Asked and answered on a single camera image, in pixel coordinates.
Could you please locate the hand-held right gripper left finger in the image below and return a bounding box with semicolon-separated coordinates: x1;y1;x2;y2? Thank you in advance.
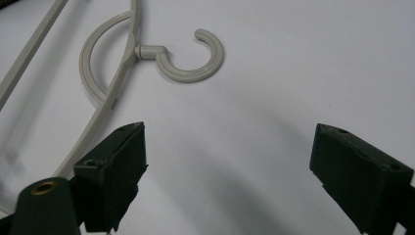
72;121;149;233

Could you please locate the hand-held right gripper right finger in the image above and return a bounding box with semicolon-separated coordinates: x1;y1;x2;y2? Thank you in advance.
308;122;415;235

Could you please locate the grey plastic clothes hanger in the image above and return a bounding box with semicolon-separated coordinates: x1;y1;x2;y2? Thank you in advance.
0;0;225;217

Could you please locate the white table mat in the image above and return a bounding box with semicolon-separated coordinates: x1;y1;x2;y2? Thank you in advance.
0;0;415;235

